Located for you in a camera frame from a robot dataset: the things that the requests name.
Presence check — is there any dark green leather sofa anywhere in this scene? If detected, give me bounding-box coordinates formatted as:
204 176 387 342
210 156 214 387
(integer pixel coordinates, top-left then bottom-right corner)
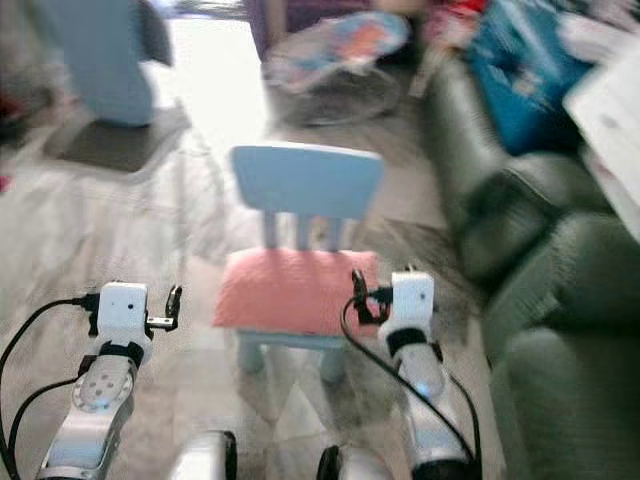
418 58 640 480

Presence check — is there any blue-grey long pillow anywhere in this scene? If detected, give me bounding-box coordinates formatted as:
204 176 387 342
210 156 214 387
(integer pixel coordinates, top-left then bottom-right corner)
49 0 157 128

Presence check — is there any pink cushion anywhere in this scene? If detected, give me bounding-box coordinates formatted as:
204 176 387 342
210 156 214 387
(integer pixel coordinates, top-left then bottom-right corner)
212 247 380 338

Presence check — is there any light blue child's chair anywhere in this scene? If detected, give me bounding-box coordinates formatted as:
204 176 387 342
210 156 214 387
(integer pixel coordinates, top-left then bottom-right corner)
229 142 387 387

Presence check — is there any silver left robot leg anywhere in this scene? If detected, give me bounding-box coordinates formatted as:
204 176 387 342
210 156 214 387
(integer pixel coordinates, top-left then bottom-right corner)
166 429 240 480

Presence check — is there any silver robot leg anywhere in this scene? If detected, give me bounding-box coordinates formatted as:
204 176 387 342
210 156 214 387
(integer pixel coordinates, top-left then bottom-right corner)
166 429 240 480
314 444 393 480

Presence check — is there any silver right robot leg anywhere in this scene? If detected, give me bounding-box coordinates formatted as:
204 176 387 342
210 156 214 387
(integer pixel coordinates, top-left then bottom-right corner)
314 444 393 480

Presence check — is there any white folding chair grey seat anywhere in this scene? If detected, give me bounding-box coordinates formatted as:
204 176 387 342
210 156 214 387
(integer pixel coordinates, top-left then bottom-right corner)
42 0 192 175

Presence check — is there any printed baby bouncer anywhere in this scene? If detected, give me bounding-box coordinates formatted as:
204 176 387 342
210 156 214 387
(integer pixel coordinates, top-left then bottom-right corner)
259 11 412 128

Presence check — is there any blue hard suitcase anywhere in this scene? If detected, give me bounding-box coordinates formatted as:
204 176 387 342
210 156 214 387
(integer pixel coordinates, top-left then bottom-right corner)
467 0 603 158

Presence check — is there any pile of mixed clothes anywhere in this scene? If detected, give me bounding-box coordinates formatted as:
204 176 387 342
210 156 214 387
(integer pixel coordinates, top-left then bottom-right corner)
420 0 491 56

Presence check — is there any purple armchair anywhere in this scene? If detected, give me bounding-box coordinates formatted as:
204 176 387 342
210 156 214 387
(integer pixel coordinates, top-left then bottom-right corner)
244 0 433 63

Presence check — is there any white drawer cabinet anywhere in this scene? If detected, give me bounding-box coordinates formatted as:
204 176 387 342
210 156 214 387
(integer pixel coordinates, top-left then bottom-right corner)
564 38 640 243

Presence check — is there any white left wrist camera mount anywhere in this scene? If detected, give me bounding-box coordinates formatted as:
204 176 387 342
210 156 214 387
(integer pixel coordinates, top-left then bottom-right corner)
96 282 150 347

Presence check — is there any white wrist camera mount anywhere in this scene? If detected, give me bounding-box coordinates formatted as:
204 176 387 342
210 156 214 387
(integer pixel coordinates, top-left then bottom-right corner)
96 282 150 347
389 269 437 338

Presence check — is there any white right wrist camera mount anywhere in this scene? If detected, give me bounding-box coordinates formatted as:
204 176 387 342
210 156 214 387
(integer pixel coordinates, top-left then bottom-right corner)
389 269 437 338

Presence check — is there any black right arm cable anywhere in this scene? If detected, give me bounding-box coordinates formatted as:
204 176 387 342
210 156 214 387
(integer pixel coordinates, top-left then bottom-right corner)
339 294 484 472

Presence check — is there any long black left arm cable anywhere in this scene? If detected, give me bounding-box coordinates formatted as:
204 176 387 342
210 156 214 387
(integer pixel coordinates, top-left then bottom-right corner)
0 293 90 480

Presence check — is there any short black left arm cable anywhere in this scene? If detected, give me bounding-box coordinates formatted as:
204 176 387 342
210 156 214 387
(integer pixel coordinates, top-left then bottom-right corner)
6 369 84 479

